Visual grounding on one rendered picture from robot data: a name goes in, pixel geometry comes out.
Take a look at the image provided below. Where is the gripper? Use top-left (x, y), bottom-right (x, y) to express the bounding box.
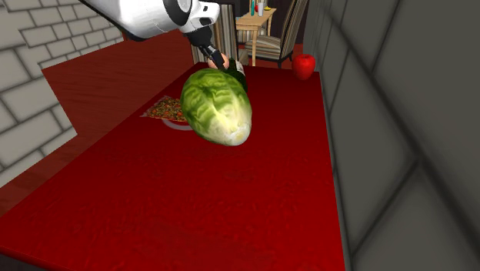
top-left (182, 25), bottom-right (229, 72)

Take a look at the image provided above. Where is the pale orange egg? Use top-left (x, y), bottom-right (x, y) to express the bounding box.
top-left (206, 52), bottom-right (231, 71)

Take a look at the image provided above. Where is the dark green bottle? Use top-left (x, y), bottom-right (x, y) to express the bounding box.
top-left (225, 57), bottom-right (248, 94)

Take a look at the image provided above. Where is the green lettuce head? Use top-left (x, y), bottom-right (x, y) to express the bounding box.
top-left (179, 68), bottom-right (253, 147)

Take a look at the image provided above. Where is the light wooden table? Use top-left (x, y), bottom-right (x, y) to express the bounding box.
top-left (235, 0), bottom-right (278, 67)

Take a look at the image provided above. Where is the pizza slice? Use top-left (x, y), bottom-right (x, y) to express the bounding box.
top-left (140, 95), bottom-right (189, 123)

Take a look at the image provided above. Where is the white plate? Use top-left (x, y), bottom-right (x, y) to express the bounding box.
top-left (161, 117), bottom-right (195, 132)

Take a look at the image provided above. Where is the red apple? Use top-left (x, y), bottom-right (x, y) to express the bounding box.
top-left (291, 53), bottom-right (317, 82)

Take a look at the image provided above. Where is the red table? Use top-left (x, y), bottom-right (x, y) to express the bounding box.
top-left (0, 62), bottom-right (347, 271)

